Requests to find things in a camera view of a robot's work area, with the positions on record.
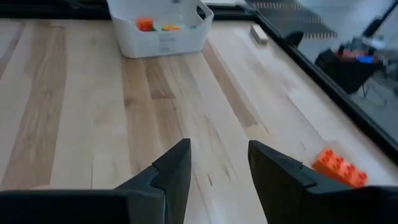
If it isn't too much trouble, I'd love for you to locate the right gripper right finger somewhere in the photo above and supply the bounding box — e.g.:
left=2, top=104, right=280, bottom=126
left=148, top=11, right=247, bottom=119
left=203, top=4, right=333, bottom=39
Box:
left=248, top=140, right=398, bottom=224

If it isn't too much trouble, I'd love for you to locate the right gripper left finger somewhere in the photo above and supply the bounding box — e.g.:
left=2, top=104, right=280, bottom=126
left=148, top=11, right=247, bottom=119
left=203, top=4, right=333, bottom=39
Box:
left=0, top=139, right=192, bottom=224

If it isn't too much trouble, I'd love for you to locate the small orange stud brick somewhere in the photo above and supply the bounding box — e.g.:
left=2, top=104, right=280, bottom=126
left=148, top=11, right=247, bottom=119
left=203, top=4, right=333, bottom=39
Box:
left=136, top=17, right=155, bottom=32

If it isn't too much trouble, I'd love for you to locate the orange eight-stud brick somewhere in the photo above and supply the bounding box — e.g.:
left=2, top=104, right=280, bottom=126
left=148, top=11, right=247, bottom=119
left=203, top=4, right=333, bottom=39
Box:
left=310, top=148, right=369, bottom=189

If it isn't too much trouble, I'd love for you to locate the black equipment case red top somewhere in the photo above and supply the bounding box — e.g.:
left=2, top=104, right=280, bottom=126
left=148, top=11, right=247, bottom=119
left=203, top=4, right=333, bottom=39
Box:
left=314, top=46, right=385, bottom=96

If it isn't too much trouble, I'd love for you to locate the natural wooden block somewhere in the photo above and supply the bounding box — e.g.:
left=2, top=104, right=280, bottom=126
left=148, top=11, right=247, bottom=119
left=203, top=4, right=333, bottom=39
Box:
left=250, top=24, right=269, bottom=45

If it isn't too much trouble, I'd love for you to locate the black mat with striped edges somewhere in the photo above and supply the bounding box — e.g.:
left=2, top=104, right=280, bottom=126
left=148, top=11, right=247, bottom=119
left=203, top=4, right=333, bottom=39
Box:
left=248, top=0, right=338, bottom=40

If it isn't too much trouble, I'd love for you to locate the white plastic bin with handles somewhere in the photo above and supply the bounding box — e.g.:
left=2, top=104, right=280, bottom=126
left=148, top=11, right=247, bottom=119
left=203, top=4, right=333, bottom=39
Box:
left=106, top=0, right=215, bottom=59

